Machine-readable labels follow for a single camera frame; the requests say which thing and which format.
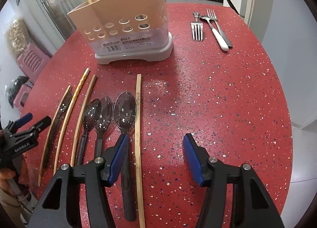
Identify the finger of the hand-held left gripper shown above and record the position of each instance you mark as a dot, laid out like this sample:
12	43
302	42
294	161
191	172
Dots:
24	118
37	126

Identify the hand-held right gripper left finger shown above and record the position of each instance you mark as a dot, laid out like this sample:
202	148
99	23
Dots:
118	158

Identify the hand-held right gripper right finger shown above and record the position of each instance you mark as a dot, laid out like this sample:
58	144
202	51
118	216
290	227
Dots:
193	158

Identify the plain wooden chopstick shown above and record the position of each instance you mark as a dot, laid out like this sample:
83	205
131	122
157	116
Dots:
138	144
43	161
77	130

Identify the brown printed wooden chopstick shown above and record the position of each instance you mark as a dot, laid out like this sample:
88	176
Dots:
65	127

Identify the dark plastic fork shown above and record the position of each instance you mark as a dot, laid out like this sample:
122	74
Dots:
60	110

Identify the large dark transparent plastic spoon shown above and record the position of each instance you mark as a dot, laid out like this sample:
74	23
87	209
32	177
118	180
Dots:
125	114

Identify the beige plastic utensil holder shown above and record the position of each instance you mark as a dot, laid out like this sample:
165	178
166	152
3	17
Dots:
128	7

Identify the person's left hand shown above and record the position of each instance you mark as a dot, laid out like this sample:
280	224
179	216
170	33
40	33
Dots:
6	177

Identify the pink plastic stool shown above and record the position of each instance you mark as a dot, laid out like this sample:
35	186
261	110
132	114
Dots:
21	96
32	61

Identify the black plastic bag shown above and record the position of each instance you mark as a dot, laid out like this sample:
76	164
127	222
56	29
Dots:
14	84

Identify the clear bag of nuts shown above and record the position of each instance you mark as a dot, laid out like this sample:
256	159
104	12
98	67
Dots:
16	35

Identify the plain steel fork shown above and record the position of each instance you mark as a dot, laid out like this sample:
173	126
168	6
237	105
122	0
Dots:
210	14

